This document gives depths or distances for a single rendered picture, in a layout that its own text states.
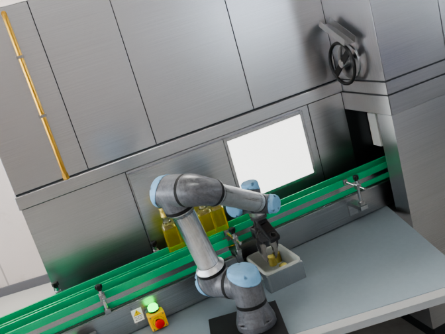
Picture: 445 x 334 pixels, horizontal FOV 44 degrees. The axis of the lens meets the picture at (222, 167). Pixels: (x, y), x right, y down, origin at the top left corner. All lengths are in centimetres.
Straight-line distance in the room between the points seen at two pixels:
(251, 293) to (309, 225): 73
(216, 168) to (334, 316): 90
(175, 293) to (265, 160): 78
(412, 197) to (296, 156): 58
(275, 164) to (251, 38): 61
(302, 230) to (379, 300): 64
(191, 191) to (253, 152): 86
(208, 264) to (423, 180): 119
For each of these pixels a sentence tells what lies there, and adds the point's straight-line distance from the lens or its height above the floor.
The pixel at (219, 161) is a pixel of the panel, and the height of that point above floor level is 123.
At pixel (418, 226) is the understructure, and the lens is 283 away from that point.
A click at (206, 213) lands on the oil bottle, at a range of 247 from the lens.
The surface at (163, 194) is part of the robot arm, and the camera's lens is 192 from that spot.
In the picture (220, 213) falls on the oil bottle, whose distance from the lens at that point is 250.
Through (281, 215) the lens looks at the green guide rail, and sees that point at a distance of 262.
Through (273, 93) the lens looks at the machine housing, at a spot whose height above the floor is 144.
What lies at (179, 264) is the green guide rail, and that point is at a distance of 238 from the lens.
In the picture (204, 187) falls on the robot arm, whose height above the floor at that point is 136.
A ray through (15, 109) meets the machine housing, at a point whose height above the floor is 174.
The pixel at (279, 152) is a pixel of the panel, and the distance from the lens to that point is 273.
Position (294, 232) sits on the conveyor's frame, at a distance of 265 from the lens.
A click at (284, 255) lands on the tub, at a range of 251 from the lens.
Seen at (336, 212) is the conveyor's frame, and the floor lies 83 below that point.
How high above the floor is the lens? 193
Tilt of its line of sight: 16 degrees down
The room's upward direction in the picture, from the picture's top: 16 degrees counter-clockwise
